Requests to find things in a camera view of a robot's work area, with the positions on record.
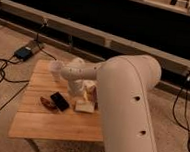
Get black power adapter box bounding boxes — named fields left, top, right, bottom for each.
left=14, top=47, right=32, bottom=60

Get black floor cable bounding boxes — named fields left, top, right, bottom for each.
left=168, top=72, right=190, bottom=152
left=0, top=38, right=59, bottom=131

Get black right floor cable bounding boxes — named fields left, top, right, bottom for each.
left=168, top=72, right=190, bottom=152

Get white plastic bottle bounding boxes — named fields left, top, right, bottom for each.
left=84, top=81, right=96, bottom=93

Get clear plastic cup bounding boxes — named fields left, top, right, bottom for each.
left=48, top=60, right=64, bottom=82

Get black smartphone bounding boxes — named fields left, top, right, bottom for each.
left=50, top=92, right=70, bottom=111

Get white sponge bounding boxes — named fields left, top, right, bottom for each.
left=75, top=100, right=95, bottom=113

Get wooden table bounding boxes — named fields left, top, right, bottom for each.
left=8, top=60, right=103, bottom=142

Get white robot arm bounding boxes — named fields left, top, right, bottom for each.
left=61, top=55, right=161, bottom=152

